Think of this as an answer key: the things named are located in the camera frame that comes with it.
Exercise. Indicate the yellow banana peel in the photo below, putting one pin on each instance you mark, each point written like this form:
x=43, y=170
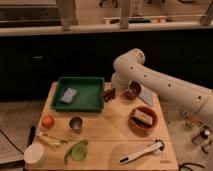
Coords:
x=51, y=141

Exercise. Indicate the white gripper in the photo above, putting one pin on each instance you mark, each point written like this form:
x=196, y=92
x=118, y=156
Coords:
x=119, y=83

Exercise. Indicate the grey cloth piece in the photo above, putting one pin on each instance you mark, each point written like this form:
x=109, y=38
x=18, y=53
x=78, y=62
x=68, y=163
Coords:
x=146, y=96

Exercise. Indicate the orange bowl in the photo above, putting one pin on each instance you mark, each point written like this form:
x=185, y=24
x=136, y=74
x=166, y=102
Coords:
x=139, y=126

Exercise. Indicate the yellow block in bowl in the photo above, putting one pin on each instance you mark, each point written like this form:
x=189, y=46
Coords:
x=143, y=117

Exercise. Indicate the white handled brush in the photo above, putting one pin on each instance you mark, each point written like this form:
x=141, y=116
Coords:
x=157, y=145

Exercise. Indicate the dark red bowl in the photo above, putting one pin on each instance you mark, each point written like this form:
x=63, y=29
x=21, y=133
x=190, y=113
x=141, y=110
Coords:
x=132, y=91

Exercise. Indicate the white round lid stack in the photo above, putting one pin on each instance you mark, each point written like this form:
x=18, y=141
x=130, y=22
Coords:
x=35, y=154

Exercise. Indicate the green plastic tray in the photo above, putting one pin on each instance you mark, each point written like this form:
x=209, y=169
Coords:
x=89, y=97

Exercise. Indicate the blue grey sponge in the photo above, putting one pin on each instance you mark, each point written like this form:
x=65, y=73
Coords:
x=68, y=95

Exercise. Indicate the small metal cup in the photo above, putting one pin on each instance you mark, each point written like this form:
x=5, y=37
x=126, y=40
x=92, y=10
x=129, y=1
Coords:
x=75, y=124

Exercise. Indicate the orange fruit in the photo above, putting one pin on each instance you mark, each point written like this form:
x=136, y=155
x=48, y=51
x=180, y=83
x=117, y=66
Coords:
x=47, y=122

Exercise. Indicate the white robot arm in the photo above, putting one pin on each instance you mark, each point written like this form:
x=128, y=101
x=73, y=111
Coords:
x=193, y=98

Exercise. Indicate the dark grape bunch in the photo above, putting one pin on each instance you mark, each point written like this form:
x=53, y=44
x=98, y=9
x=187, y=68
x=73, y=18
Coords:
x=109, y=95

